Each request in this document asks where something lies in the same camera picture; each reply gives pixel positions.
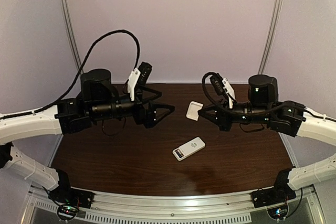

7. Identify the white battery cover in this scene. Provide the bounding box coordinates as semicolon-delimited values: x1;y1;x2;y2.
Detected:
186;101;203;121

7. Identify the white remote control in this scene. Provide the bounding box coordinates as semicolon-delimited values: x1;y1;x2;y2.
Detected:
172;137;206;161

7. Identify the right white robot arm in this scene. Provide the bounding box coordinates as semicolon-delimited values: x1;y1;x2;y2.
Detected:
198;72;335;145

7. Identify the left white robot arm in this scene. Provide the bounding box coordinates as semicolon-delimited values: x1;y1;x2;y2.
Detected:
1;63;175;191

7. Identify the right black camera cable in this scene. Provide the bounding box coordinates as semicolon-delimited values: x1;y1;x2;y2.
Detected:
201;71;336;122

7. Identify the black camera cable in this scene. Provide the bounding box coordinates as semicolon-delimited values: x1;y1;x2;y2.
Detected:
201;71;336;122
0;29;141;120

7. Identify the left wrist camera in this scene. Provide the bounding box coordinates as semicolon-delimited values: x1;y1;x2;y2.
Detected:
127;62;152;101

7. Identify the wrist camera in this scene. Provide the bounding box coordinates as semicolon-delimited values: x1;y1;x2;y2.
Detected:
210;73;237;109
127;62;152;101

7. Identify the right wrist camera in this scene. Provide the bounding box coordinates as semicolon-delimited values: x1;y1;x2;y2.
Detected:
210;73;237;109

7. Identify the left black camera cable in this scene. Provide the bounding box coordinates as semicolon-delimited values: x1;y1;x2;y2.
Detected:
0;29;141;120

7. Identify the front aluminium rail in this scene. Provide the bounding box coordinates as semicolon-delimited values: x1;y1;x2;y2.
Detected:
26;176;323;223

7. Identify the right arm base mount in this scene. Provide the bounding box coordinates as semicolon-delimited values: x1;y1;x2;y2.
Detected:
251;169;297;221

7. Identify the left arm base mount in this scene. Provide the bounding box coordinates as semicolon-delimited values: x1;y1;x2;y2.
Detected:
48;169;95;222

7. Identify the right aluminium frame post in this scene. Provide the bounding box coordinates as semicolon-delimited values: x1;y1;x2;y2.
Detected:
258;0;284;74

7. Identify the aluminium frame post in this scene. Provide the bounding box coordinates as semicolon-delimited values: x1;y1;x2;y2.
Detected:
60;0;81;70
258;0;284;74

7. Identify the left aluminium frame post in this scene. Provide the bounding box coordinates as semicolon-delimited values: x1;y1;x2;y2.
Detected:
60;0;81;70

